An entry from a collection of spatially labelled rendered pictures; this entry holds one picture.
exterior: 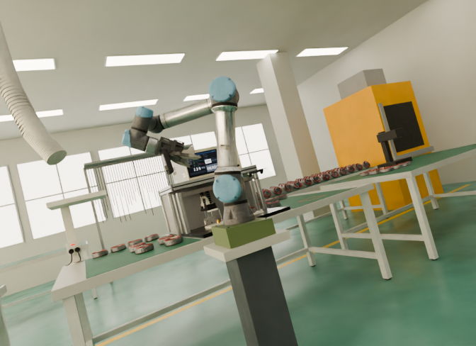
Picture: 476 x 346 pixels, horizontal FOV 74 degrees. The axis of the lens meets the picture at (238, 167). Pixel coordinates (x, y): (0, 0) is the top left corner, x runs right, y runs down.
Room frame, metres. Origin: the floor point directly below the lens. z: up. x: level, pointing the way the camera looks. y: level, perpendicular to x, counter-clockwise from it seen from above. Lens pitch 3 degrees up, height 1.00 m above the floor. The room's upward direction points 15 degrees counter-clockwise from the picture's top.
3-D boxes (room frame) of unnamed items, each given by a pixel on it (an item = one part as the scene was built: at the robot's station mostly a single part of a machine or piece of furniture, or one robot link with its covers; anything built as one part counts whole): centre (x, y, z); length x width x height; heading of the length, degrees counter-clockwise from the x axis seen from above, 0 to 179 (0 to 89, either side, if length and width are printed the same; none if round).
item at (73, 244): (2.28, 1.19, 0.98); 0.37 x 0.35 x 0.46; 118
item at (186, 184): (2.47, 0.26, 1.09); 0.68 x 0.44 x 0.05; 118
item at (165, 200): (2.39, 0.59, 0.91); 0.28 x 0.03 x 0.32; 28
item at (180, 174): (2.48, 0.25, 1.22); 0.44 x 0.39 x 0.20; 118
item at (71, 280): (2.41, 0.23, 0.72); 2.20 x 1.01 x 0.05; 118
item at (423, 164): (3.47, -1.90, 0.38); 1.85 x 1.10 x 0.75; 118
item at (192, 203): (2.41, 0.23, 0.92); 0.66 x 0.01 x 0.30; 118
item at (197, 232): (2.20, 0.12, 0.76); 0.64 x 0.47 x 0.02; 118
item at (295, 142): (6.27, -1.22, 1.65); 0.50 x 0.45 x 3.30; 28
